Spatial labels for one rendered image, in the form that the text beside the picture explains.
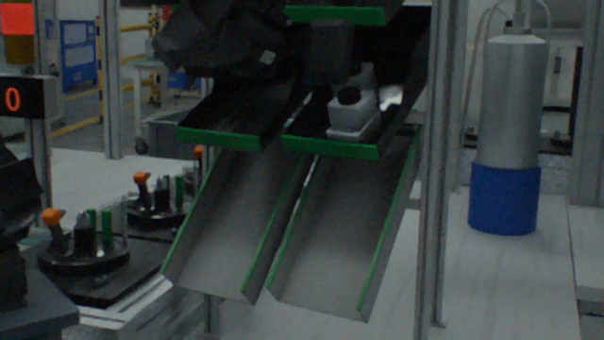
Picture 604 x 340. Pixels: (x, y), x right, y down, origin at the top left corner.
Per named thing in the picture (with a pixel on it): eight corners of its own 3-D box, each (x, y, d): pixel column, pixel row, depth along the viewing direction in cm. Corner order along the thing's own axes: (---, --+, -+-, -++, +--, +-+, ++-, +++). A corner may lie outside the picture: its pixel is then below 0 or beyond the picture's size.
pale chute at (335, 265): (368, 324, 91) (360, 309, 88) (276, 302, 97) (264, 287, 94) (428, 141, 104) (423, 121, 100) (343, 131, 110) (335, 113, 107)
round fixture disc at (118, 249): (98, 281, 108) (97, 268, 107) (17, 269, 112) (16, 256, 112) (146, 251, 121) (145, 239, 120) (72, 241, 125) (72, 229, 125)
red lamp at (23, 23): (21, 34, 123) (19, 4, 121) (-5, 33, 124) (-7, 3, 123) (40, 33, 127) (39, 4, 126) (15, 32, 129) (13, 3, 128)
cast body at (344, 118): (360, 157, 90) (352, 108, 86) (328, 151, 92) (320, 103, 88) (389, 120, 95) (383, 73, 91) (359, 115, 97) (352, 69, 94)
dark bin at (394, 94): (377, 163, 89) (370, 111, 84) (283, 151, 95) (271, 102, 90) (447, 52, 108) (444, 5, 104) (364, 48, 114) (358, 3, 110)
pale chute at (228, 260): (255, 306, 96) (243, 292, 92) (174, 286, 102) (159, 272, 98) (326, 133, 108) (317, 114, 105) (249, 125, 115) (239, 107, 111)
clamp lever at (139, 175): (150, 212, 133) (142, 178, 129) (141, 211, 134) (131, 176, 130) (159, 199, 136) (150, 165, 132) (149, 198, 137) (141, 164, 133)
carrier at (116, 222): (192, 254, 126) (191, 182, 123) (70, 237, 133) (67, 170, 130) (244, 215, 148) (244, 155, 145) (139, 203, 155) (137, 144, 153)
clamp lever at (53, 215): (65, 257, 110) (51, 216, 106) (54, 255, 110) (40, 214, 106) (78, 242, 113) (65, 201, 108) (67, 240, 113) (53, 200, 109)
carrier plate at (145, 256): (109, 313, 102) (109, 297, 101) (-33, 289, 109) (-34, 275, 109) (188, 256, 124) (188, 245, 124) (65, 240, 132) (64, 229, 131)
